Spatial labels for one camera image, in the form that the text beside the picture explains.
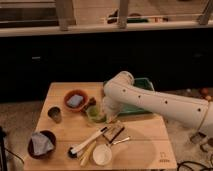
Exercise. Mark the green plastic cup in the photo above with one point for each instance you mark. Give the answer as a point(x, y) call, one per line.
point(95, 114)

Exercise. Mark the orange bowl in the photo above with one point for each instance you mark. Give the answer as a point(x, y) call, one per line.
point(76, 92)

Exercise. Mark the dark red brown object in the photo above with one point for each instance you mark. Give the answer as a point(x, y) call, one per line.
point(91, 102)

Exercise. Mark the dark brown bowl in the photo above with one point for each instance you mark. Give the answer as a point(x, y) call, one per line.
point(52, 138)

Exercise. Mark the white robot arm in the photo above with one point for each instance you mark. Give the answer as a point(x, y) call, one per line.
point(193, 112)

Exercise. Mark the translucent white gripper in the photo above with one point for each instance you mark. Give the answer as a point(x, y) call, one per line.
point(111, 109)

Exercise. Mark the blue sponge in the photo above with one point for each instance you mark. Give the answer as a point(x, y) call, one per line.
point(74, 101)

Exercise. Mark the green plastic tray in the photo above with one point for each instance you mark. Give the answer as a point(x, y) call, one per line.
point(143, 83)

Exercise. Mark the black stand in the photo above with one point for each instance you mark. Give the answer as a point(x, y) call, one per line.
point(3, 160)

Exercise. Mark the metal cup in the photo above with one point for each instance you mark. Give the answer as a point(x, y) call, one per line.
point(55, 114)

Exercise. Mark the grey blue cloth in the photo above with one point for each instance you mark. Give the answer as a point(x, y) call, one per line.
point(41, 143)

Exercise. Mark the white measuring spoon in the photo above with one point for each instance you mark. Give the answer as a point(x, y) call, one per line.
point(102, 154)

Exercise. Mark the yellow utensil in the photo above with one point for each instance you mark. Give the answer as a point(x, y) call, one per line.
point(85, 157)

